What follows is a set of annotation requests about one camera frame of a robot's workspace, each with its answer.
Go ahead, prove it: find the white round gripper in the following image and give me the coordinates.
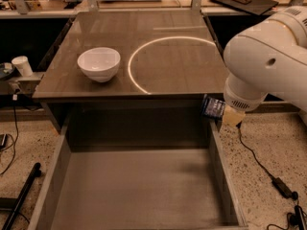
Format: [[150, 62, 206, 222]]
[[223, 85, 266, 127]]

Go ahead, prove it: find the dark blue snack bar wrapper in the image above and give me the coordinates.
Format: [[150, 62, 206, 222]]
[[201, 95, 225, 120]]

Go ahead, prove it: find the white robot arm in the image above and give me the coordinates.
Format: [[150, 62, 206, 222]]
[[224, 6, 307, 122]]

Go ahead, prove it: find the open grey top drawer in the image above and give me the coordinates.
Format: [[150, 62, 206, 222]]
[[29, 107, 248, 230]]

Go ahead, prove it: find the black laptop on shelf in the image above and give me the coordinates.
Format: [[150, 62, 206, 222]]
[[210, 0, 278, 15]]

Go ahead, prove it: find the black plug bottom right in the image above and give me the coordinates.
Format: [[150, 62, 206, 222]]
[[267, 204, 307, 230]]

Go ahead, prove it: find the white ceramic bowl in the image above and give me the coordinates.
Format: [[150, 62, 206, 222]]
[[77, 47, 121, 82]]

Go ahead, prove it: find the black pole on floor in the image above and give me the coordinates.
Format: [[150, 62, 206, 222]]
[[1, 163, 41, 230]]

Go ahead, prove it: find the white paper cup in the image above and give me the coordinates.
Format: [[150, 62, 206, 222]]
[[12, 56, 33, 77]]

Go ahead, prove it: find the black power adapter with cable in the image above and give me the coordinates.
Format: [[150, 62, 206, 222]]
[[236, 123, 298, 200]]

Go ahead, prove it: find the black cable left floor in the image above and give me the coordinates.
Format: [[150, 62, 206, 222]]
[[0, 93, 20, 176]]

